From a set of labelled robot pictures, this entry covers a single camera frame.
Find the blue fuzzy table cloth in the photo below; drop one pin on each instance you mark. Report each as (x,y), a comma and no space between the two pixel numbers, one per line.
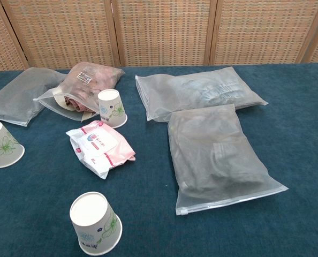
(295,160)

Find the frosted bag with pink clothing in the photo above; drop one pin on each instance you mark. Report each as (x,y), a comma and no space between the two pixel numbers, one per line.
(92,77)

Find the white floral paper cup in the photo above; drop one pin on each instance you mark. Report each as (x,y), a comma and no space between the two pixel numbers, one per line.
(112,107)
(3,144)
(94,222)

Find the flat frosted zip bag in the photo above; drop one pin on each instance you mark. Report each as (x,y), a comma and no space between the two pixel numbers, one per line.
(17,96)

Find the frosted bag with dark clothing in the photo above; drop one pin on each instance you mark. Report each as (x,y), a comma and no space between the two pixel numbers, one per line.
(215,155)

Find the pink wet wipes pack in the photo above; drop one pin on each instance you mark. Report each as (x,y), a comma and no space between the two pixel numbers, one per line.
(100,150)

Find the frosted bag with blue-grey clothing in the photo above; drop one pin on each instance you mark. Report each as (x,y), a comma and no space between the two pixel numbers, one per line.
(201,88)

